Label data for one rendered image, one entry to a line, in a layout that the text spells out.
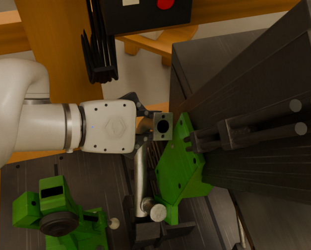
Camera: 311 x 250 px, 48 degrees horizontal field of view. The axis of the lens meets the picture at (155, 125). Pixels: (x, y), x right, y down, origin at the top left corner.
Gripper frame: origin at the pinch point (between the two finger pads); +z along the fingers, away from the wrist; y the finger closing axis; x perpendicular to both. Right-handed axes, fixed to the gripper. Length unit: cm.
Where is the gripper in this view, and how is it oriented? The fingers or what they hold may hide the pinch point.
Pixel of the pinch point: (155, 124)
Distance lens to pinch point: 71.1
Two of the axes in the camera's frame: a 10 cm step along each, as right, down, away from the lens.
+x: -4.1, -1.3, 9.0
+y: 0.4, -9.9, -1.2
